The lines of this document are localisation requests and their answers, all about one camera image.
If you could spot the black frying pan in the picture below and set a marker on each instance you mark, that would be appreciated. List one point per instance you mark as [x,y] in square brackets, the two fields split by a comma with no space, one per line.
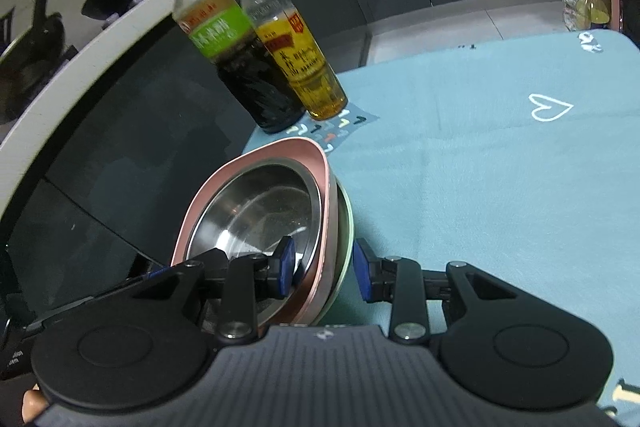
[30,72]

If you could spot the person's left hand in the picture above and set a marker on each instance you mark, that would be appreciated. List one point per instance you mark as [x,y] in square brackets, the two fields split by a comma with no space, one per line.
[34,404]

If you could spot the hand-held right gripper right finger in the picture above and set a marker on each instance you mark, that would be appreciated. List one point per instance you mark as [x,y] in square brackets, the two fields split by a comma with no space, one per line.
[362,274]

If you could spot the purple cap oil jug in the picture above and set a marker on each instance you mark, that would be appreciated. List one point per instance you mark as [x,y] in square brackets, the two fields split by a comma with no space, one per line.
[592,9]

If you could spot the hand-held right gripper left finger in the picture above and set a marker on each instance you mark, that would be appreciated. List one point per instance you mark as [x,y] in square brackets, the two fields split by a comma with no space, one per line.
[285,269]

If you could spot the blue tablecloth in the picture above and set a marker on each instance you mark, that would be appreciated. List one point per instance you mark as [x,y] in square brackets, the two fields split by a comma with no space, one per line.
[475,187]

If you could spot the steel bowl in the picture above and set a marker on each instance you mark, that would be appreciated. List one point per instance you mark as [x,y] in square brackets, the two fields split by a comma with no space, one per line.
[250,212]

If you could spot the pink bowl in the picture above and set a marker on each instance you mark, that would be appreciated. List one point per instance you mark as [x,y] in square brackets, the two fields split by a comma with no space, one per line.
[327,217]

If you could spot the green label vinegar bottle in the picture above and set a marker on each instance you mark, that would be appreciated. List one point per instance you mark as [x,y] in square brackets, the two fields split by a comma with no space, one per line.
[250,77]

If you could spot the white kitchen countertop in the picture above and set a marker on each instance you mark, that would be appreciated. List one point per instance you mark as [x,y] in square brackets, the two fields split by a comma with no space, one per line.
[125,27]

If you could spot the green plate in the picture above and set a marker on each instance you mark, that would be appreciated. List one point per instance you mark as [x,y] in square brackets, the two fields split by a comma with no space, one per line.
[346,237]

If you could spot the yellow label oil bottle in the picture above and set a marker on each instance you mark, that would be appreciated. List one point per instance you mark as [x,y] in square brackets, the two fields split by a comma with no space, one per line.
[310,72]

